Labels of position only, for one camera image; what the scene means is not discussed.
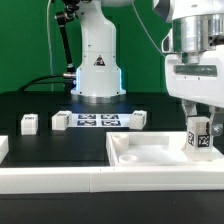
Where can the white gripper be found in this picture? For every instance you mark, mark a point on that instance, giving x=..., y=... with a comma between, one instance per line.
x=201, y=83

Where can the white square table top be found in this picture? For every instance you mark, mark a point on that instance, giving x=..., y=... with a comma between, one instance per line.
x=154, y=149

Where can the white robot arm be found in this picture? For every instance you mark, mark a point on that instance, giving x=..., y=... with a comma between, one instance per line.
x=194, y=48

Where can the apriltag base marker sheet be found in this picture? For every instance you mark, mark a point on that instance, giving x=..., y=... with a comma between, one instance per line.
x=100, y=120

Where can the white left fence piece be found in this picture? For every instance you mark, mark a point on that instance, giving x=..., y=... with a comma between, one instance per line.
x=4, y=148

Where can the white front fence bar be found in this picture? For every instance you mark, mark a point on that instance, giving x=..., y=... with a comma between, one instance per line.
x=110, y=179

